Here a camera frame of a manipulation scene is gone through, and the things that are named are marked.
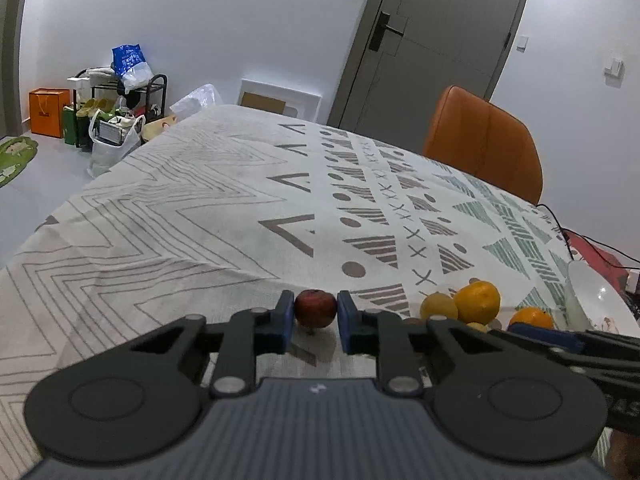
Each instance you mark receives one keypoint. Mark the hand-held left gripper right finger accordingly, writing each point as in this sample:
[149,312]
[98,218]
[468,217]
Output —
[347,325]

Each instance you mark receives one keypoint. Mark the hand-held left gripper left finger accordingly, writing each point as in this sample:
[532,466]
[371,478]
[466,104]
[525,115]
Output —
[284,322]

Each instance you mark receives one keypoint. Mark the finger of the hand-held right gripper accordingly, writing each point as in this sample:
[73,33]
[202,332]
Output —
[547,337]

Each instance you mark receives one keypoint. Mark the orange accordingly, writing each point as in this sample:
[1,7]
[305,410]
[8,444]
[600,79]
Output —
[478,301]
[531,317]

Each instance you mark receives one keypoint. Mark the red apple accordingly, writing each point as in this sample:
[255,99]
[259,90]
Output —
[314,308]

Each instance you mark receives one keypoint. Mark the white plate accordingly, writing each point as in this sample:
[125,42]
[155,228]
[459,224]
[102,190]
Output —
[595,300]

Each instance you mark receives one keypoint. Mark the small yellow-green fruit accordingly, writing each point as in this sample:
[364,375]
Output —
[477,327]

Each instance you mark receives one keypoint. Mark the yellow lemon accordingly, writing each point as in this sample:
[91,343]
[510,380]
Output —
[438,306]

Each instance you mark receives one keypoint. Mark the person's right forearm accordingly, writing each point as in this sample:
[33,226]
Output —
[622,457]

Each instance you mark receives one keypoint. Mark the red printed mat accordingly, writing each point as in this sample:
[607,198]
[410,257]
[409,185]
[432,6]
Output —
[595,250]

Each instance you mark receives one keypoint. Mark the white power adapter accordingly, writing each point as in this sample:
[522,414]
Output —
[634,280]

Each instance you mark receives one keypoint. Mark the patterned tablecloth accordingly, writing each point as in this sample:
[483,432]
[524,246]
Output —
[190,220]

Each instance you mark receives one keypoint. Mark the orange leather chair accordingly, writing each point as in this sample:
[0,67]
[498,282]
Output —
[480,145]

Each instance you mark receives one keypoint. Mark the white foam packaging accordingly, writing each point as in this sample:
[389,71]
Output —
[302,102]

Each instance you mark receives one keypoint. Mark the brown cardboard sheet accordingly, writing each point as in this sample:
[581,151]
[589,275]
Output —
[263,102]

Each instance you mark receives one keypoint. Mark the clear plastic bag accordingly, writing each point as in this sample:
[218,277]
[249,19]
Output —
[197,100]

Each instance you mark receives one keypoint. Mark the white plastic shopping bag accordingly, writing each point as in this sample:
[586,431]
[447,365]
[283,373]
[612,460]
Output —
[107,152]

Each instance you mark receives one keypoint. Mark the black shoe rack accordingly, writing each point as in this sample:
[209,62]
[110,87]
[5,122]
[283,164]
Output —
[159,91]

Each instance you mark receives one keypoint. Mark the white bag on rack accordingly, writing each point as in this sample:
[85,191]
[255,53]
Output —
[137,77]

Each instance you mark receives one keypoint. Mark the green bag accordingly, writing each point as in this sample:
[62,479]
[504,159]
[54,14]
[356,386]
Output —
[72,127]

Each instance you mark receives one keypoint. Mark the blue plastic bag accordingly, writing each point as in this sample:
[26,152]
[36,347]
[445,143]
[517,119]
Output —
[126,57]

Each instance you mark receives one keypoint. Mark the grey door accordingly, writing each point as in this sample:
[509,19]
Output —
[440,25]

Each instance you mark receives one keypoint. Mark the orange paper bag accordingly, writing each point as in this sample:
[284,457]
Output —
[48,112]

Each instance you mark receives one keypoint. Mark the green rug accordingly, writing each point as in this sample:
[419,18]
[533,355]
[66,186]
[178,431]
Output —
[15,157]

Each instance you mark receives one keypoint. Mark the small white wall switch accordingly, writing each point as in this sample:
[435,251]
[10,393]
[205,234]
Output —
[522,43]

